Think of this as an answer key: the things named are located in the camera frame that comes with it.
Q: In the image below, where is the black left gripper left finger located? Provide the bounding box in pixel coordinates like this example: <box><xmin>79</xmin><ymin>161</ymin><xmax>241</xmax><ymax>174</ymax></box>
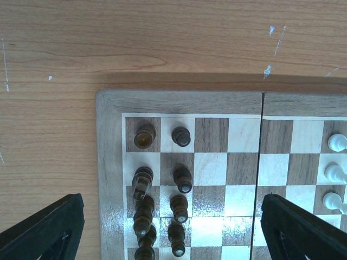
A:
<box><xmin>1</xmin><ymin>193</ymin><xmax>85</xmax><ymax>259</ymax></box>

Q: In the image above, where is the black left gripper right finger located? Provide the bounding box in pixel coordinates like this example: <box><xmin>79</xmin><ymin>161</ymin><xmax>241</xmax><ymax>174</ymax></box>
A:
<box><xmin>261</xmin><ymin>194</ymin><xmax>346</xmax><ymax>259</ymax></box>

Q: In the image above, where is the white chess piece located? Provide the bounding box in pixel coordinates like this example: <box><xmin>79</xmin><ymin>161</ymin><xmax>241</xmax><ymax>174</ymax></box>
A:
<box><xmin>324</xmin><ymin>165</ymin><xmax>347</xmax><ymax>184</ymax></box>
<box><xmin>322</xmin><ymin>192</ymin><xmax>346</xmax><ymax>214</ymax></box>

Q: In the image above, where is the white pawn piece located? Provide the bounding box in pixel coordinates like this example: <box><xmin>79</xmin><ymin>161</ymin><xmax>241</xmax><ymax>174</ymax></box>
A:
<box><xmin>327</xmin><ymin>134</ymin><xmax>347</xmax><ymax>152</ymax></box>

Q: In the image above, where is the wooden chess board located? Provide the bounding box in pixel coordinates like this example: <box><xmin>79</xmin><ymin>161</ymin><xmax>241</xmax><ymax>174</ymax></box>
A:
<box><xmin>95</xmin><ymin>89</ymin><xmax>346</xmax><ymax>259</ymax></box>

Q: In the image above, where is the dark bishop piece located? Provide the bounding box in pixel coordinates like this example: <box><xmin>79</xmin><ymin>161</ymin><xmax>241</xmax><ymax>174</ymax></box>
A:
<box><xmin>133</xmin><ymin>195</ymin><xmax>155</xmax><ymax>237</ymax></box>

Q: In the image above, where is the dark queen piece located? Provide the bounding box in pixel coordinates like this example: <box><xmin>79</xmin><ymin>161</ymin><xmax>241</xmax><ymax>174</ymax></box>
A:
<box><xmin>134</xmin><ymin>225</ymin><xmax>157</xmax><ymax>260</ymax></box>

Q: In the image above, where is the dark knight piece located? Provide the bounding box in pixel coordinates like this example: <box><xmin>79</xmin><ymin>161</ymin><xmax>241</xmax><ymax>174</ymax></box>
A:
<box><xmin>132</xmin><ymin>166</ymin><xmax>153</xmax><ymax>200</ymax></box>

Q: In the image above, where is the dark pawn piece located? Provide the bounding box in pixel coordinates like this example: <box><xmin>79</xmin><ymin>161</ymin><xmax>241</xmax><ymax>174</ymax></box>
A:
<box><xmin>171</xmin><ymin>126</ymin><xmax>191</xmax><ymax>147</ymax></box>
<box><xmin>173</xmin><ymin>166</ymin><xmax>192</xmax><ymax>194</ymax></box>
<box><xmin>168</xmin><ymin>224</ymin><xmax>185</xmax><ymax>257</ymax></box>
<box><xmin>170</xmin><ymin>195</ymin><xmax>188</xmax><ymax>224</ymax></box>

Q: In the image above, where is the dark rook piece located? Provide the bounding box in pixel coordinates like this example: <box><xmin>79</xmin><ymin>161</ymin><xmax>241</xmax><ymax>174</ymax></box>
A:
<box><xmin>134</xmin><ymin>124</ymin><xmax>156</xmax><ymax>149</ymax></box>

